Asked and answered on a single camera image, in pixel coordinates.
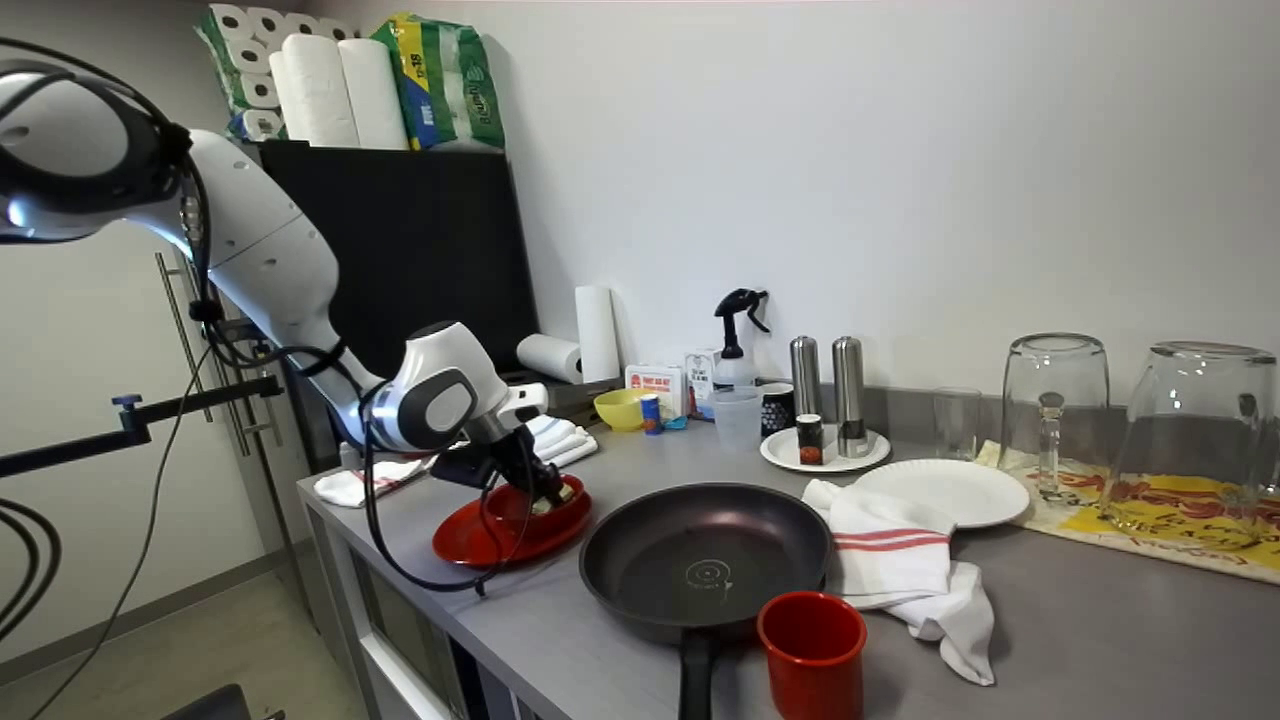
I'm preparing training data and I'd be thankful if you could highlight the small dark spice jar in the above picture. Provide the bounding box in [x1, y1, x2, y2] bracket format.
[793, 410, 829, 467]

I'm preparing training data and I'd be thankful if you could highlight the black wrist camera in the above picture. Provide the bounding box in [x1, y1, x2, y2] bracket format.
[426, 443, 505, 493]

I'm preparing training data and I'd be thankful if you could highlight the steel table base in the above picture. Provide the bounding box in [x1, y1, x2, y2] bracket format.
[295, 485, 535, 720]

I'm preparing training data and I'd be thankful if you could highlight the red bowl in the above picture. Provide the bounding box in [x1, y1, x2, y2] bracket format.
[478, 470, 590, 541]

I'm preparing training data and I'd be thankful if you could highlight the steel grinder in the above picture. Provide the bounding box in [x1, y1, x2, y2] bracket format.
[829, 332, 872, 454]
[783, 332, 824, 431]

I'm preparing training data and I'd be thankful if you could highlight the toilet paper pack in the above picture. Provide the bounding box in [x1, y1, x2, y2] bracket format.
[195, 0, 353, 142]

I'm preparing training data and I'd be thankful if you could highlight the narrow upturned glass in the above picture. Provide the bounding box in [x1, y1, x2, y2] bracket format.
[995, 329, 1114, 506]

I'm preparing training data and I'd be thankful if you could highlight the small white plate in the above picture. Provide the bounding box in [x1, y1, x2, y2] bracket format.
[755, 424, 892, 480]

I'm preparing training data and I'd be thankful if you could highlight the black frying pan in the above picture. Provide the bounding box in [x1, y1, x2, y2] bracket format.
[577, 480, 845, 720]

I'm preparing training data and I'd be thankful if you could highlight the black camera boom pole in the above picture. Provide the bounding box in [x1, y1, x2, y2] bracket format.
[0, 374, 286, 480]

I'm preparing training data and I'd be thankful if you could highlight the red cup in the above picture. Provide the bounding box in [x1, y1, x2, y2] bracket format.
[752, 588, 872, 720]

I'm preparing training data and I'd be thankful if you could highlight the white paper towel pack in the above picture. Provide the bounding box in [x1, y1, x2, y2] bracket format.
[267, 30, 413, 155]

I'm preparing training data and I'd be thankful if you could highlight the small white box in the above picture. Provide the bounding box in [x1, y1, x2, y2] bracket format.
[681, 355, 717, 420]

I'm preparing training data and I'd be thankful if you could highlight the red plate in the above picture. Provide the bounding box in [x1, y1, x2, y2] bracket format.
[426, 474, 598, 576]

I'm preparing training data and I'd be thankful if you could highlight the white red-striped towel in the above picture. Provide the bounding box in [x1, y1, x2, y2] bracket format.
[798, 474, 999, 693]

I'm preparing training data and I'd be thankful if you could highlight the folded white blue-striped towel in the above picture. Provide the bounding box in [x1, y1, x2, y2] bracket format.
[524, 410, 598, 470]

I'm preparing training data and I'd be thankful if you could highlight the white paper towel roll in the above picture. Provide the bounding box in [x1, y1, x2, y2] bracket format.
[572, 280, 624, 389]
[510, 332, 586, 389]

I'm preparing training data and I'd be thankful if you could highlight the wide upturned glass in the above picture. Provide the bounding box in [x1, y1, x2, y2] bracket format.
[1114, 338, 1280, 502]

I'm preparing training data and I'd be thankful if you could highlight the green yellow package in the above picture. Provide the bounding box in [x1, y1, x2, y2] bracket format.
[372, 13, 508, 155]

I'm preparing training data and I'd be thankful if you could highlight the yellow patterned mat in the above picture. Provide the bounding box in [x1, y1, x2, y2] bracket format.
[970, 437, 1280, 588]

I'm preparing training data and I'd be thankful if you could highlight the small round container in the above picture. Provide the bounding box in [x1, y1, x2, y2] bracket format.
[755, 381, 798, 440]

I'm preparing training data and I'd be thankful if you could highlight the large white plate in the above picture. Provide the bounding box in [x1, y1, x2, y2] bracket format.
[848, 454, 1031, 530]

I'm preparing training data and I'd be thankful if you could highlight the metal rack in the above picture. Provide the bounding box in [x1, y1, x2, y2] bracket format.
[156, 242, 314, 633]

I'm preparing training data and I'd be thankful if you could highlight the small white cloth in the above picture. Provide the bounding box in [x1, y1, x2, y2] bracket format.
[312, 454, 430, 512]

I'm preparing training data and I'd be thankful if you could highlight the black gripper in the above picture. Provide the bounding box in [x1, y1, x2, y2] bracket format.
[472, 420, 577, 519]

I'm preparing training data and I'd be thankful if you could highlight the yellow bowl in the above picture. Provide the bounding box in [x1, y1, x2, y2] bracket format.
[586, 382, 651, 437]

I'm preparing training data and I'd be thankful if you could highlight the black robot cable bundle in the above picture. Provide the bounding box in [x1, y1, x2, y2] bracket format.
[353, 371, 491, 597]

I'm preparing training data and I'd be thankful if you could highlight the clear spray bottle black nozzle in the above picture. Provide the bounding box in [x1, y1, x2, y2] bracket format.
[702, 282, 770, 431]

